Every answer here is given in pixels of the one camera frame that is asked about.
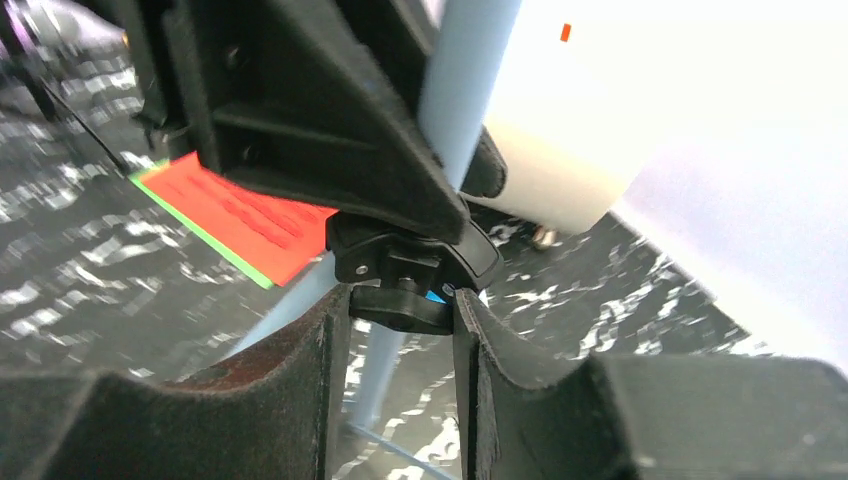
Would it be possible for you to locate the green sheet music page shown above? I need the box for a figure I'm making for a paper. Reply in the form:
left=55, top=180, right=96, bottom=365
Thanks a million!
left=129, top=160, right=274, bottom=289

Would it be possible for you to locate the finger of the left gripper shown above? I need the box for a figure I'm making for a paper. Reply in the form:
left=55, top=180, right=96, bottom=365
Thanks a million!
left=163, top=1, right=469, bottom=242
left=461, top=128, right=508, bottom=198

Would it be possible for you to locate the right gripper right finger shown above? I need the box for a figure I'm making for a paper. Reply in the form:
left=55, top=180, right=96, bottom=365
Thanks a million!
left=453, top=290, right=847, bottom=479

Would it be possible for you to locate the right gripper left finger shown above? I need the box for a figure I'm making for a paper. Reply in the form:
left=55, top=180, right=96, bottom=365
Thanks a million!
left=1, top=285, right=351, bottom=479

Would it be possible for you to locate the light blue music stand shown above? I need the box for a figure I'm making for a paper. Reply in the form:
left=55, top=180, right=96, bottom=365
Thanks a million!
left=214, top=1, right=520, bottom=479

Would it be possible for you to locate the round three-drawer storage box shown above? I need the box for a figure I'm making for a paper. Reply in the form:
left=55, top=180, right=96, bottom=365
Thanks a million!
left=485, top=1, right=725, bottom=234

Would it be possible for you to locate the black blue marker pen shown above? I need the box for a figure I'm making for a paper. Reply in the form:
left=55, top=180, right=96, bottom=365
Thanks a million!
left=426, top=291, right=444, bottom=303

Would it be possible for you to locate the red sheet music page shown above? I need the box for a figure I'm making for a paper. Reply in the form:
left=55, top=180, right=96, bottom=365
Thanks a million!
left=143, top=153, right=335, bottom=286

